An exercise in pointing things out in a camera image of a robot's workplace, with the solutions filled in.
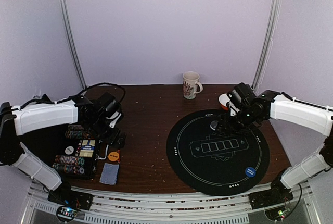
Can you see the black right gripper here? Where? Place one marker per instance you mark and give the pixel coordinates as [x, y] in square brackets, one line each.
[226, 124]

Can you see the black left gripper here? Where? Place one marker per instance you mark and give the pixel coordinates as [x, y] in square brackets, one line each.
[111, 139]

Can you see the orange big blind button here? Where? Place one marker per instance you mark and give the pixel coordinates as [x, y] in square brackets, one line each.
[112, 156]

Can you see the clear dealer button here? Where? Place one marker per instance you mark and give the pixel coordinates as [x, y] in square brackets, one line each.
[214, 125]

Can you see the blue small blind button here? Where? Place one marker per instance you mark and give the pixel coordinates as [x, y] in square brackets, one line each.
[250, 172]

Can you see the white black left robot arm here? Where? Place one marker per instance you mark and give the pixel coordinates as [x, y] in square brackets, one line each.
[98, 116]

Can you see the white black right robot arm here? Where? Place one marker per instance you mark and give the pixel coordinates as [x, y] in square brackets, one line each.
[244, 108]

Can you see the black red triangle marker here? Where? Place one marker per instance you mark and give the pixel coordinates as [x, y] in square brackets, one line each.
[118, 156]

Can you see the white orange bowl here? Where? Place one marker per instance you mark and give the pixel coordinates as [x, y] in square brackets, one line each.
[223, 101]

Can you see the blue playing card deck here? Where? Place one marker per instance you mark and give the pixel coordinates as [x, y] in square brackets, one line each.
[109, 174]

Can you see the black poker chip case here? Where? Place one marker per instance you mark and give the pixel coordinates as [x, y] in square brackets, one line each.
[78, 155]

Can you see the round black poker mat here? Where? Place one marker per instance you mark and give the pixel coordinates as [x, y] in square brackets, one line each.
[214, 162]

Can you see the floral ceramic mug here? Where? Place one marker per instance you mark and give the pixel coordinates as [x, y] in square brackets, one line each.
[191, 85]

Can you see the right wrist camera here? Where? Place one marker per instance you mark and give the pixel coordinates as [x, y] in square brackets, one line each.
[231, 106]

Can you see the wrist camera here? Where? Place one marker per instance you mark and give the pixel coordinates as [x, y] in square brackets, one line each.
[114, 119]
[231, 106]

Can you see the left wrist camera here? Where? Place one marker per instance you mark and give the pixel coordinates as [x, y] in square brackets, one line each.
[114, 119]

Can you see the right aluminium frame post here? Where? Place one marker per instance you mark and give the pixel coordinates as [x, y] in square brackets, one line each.
[267, 44]

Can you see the aluminium frame post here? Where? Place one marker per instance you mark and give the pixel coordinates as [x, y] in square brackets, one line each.
[71, 43]
[267, 44]

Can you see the aluminium front rail base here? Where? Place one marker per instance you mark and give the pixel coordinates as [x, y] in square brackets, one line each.
[118, 207]

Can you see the left aluminium frame post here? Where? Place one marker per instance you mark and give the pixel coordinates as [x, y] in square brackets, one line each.
[71, 43]

